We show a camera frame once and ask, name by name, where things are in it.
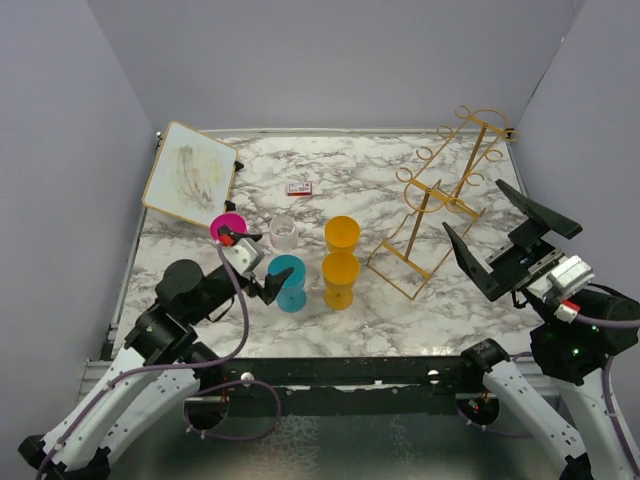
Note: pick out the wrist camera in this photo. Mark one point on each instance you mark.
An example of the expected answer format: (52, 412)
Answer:
(245, 256)
(557, 285)

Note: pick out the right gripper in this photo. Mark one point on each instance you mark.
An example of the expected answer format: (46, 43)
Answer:
(527, 253)

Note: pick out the small red white box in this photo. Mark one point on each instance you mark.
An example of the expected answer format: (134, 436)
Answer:
(299, 189)

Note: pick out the yellow wine glass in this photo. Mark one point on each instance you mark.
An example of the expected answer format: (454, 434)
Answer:
(340, 271)
(342, 233)

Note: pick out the blue plastic wine glass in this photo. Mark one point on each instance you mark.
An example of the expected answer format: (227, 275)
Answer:
(292, 297)

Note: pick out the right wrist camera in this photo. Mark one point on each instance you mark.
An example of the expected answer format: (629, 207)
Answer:
(557, 285)

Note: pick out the pink plastic wine glass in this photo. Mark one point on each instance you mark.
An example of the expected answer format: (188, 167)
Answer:
(225, 226)

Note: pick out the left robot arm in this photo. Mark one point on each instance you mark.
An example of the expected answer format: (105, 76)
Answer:
(161, 364)

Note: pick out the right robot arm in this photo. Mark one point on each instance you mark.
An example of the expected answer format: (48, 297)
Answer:
(584, 327)

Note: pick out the gold wire glass rack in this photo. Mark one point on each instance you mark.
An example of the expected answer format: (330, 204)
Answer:
(437, 193)

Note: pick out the black base crossbar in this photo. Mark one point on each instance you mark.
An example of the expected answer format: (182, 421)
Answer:
(345, 386)

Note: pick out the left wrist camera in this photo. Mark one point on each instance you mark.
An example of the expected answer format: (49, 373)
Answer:
(245, 256)

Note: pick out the clear wine glass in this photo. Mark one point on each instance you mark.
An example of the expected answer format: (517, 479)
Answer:
(283, 233)

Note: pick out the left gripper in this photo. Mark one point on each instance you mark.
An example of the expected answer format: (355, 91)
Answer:
(273, 282)

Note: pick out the small framed whiteboard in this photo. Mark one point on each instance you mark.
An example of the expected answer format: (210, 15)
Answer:
(192, 175)

